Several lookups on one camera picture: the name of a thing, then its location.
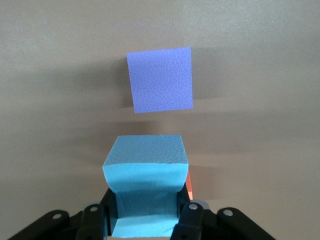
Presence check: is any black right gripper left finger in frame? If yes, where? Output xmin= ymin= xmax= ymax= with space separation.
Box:
xmin=7 ymin=186 xmax=119 ymax=240

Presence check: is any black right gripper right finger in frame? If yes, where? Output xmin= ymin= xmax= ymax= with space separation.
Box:
xmin=169 ymin=184 xmax=275 ymax=240

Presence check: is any light blue foam block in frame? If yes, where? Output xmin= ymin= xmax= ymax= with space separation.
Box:
xmin=101 ymin=134 xmax=190 ymax=238

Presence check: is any orange foam block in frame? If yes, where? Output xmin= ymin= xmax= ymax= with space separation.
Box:
xmin=185 ymin=171 xmax=194 ymax=201

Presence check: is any purple foam block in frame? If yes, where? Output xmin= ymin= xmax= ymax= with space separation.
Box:
xmin=125 ymin=46 xmax=195 ymax=115

